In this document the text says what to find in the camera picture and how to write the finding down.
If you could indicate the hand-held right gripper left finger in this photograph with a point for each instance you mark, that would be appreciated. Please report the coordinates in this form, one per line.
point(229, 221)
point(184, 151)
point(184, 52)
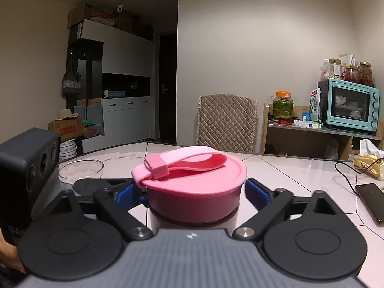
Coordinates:
point(126, 193)

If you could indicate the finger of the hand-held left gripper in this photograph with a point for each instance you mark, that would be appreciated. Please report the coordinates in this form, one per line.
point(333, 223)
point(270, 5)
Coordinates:
point(142, 198)
point(127, 180)

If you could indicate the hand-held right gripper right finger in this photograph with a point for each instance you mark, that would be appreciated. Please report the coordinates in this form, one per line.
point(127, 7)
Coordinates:
point(258, 190)

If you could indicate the pale pink bottle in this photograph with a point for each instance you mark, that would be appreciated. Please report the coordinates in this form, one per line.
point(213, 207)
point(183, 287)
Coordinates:
point(154, 225)

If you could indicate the pink lidded cup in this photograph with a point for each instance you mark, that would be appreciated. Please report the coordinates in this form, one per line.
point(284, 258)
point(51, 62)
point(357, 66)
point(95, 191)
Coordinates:
point(192, 183)

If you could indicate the small blue and white bottle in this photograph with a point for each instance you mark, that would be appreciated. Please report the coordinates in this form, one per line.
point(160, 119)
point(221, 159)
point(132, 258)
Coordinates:
point(306, 117)

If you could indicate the person's left hand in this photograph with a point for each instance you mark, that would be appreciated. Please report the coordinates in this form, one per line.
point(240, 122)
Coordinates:
point(9, 253)

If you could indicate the stack of white plates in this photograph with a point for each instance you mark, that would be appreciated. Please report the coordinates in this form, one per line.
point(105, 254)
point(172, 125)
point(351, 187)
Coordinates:
point(67, 150)

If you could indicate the clear glass bowl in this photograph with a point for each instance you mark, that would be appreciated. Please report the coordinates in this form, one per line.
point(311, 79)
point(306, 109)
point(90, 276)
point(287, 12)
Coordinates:
point(69, 176)

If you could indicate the cardboard box with red label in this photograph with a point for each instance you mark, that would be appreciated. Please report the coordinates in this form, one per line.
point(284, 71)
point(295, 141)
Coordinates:
point(67, 129)

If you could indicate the colourful plastic bags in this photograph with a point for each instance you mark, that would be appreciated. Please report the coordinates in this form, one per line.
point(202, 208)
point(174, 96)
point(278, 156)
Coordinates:
point(91, 129)

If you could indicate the wooden side shelf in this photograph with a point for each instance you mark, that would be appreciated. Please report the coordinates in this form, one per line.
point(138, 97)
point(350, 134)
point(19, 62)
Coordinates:
point(303, 144)

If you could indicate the straw hat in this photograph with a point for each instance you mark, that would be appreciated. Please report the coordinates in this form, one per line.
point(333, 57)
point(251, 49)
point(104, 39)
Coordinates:
point(68, 114)

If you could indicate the grey leaning board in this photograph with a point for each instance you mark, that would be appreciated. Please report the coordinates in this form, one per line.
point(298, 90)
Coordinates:
point(94, 117)

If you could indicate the red scissors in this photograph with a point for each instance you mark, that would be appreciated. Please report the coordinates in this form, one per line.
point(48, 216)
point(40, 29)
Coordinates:
point(282, 122)

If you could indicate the beige quilted chair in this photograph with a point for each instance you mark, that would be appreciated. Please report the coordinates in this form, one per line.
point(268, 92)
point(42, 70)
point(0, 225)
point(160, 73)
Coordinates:
point(226, 123)

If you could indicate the flat white box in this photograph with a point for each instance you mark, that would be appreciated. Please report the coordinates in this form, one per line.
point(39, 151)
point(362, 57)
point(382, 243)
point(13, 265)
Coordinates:
point(307, 124)

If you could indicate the row of blue boxes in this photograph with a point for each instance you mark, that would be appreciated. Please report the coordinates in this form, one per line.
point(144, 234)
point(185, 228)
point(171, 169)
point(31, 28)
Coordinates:
point(116, 94)

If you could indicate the green jar with orange lid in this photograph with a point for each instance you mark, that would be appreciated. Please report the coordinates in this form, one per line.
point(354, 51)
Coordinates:
point(283, 106)

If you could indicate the grey hanging bag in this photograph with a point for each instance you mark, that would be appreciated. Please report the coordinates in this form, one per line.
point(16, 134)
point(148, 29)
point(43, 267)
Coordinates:
point(72, 84)

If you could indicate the green and white packet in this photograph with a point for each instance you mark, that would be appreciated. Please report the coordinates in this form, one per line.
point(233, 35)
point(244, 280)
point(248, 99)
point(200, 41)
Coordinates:
point(315, 106)

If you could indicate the dark door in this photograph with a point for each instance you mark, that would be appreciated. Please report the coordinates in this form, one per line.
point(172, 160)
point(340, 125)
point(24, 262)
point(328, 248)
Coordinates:
point(168, 87)

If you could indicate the gold snack packet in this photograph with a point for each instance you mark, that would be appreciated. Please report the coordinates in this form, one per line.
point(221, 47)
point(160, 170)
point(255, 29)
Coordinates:
point(369, 166)

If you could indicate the black smartphone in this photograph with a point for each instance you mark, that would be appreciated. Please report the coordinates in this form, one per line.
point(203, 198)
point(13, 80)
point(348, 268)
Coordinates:
point(372, 201)

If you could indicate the white tissue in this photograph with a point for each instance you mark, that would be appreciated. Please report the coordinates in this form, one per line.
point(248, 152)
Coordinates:
point(370, 148)

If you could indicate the teal toaster oven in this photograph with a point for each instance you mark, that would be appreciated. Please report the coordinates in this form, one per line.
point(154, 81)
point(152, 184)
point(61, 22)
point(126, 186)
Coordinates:
point(348, 108)

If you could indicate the white tall cabinet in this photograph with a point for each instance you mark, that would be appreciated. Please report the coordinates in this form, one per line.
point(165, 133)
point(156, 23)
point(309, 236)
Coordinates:
point(126, 51)

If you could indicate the glass jars on oven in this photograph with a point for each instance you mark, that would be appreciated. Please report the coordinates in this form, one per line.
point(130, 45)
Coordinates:
point(325, 70)

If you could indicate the glass jar with pale contents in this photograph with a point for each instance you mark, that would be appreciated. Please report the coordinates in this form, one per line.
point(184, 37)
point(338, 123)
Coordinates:
point(335, 69)

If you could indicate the small glass jar red contents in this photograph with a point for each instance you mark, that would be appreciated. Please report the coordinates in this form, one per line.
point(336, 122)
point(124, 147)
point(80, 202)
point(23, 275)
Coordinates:
point(351, 74)

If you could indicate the plain cardboard box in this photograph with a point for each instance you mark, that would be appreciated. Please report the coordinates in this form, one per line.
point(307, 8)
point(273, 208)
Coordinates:
point(78, 16)

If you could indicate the tall glass jar red contents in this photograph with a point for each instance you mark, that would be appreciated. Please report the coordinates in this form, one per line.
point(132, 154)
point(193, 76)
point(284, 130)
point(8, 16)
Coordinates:
point(366, 75)

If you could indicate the dark brown cardboard box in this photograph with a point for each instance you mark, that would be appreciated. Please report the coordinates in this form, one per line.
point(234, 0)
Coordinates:
point(127, 21)

